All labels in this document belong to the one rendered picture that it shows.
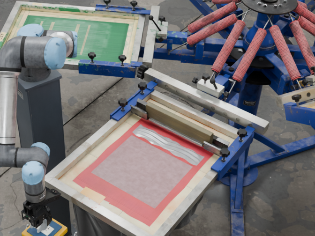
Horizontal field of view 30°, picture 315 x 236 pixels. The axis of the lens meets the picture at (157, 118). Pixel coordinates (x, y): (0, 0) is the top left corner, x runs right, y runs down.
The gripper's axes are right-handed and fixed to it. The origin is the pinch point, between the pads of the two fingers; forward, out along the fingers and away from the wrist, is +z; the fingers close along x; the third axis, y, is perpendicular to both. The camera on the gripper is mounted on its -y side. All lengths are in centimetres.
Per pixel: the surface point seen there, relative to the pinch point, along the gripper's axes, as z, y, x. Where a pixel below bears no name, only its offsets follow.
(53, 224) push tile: 1.2, -3.5, 1.8
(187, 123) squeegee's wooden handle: -9, -78, 17
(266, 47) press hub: -8, -156, 19
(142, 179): 2.0, -45.2, 15.6
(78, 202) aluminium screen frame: -0.4, -17.3, 3.1
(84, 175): 2.0, -32.1, -6.1
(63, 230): 2.3, -4.6, 6.1
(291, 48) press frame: -5, -170, 28
